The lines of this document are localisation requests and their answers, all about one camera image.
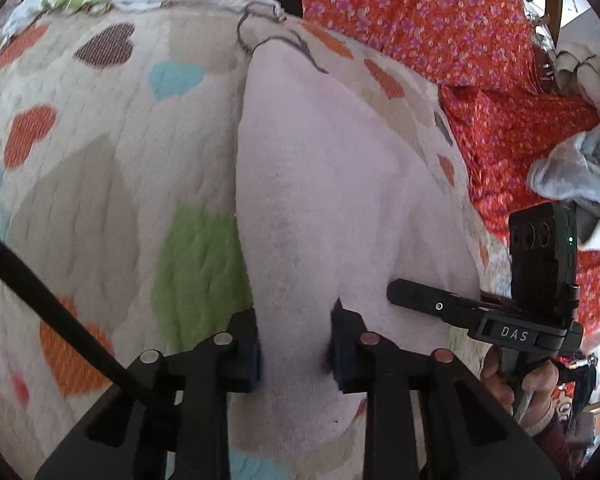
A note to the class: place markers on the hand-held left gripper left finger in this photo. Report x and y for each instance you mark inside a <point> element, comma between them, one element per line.
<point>254,360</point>

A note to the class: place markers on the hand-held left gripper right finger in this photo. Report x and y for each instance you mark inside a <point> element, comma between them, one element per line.
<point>336,360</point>

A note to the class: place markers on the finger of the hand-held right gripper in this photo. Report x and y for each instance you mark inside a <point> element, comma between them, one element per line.
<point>425,300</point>

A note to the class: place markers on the pale pink small cloth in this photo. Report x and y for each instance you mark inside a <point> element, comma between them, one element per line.
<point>320,200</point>

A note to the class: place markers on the person's right forearm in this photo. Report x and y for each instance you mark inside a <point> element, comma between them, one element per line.
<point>555,447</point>

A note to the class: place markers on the person's right hand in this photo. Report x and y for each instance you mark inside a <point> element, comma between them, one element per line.
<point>542,385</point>

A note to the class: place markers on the grey-blue crumpled cloth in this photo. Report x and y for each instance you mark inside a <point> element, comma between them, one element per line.
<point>565,175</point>

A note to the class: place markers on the beige crumpled cloth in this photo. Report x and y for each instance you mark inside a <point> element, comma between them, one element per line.
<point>590,75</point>

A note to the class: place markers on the heart-print quilted blanket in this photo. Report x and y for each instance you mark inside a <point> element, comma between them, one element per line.
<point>105,160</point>

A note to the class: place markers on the red floral cloth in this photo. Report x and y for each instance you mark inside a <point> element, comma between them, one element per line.
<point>420,20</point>

